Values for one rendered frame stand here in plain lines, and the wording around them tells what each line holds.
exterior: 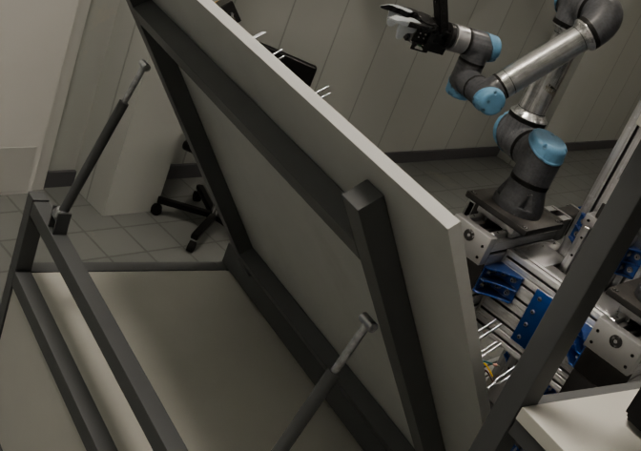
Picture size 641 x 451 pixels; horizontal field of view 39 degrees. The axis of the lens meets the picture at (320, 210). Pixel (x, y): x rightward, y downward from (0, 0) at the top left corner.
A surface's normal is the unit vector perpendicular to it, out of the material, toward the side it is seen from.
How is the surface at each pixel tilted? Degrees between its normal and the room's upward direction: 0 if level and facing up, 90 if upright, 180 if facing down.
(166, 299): 0
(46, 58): 90
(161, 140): 90
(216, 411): 0
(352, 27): 90
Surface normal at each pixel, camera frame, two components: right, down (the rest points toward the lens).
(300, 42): 0.66, 0.53
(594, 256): -0.79, -0.03
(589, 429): 0.34, -0.84
